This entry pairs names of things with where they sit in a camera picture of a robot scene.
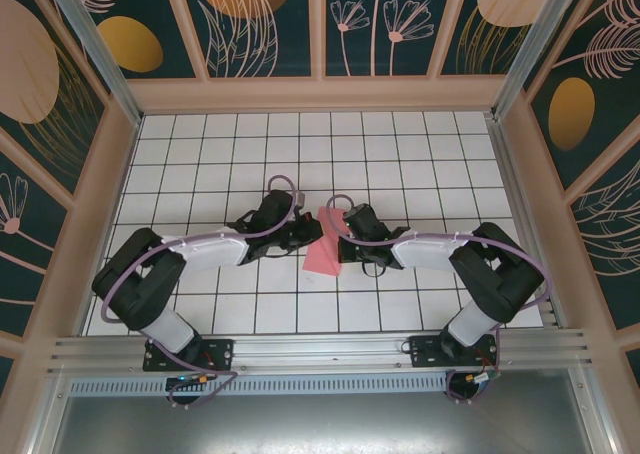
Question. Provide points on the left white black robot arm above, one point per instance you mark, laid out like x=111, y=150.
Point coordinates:
x=210, y=251

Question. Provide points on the long aluminium mounting rail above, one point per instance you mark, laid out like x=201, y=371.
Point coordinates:
x=320, y=351

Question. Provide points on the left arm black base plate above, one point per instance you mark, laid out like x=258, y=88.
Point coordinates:
x=220, y=354

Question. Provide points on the aluminium corner post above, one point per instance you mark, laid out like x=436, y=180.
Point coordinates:
x=530, y=49
x=100, y=59

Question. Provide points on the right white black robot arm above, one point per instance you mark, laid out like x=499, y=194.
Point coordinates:
x=425, y=254

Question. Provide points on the shiny metal sheet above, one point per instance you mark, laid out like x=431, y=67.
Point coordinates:
x=320, y=424

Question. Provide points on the aluminium table side rail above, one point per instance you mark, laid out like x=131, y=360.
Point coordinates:
x=506, y=164

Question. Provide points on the pink paper sheet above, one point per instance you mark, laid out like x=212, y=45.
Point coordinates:
x=325, y=261

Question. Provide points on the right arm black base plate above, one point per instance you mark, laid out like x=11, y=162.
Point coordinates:
x=425, y=351

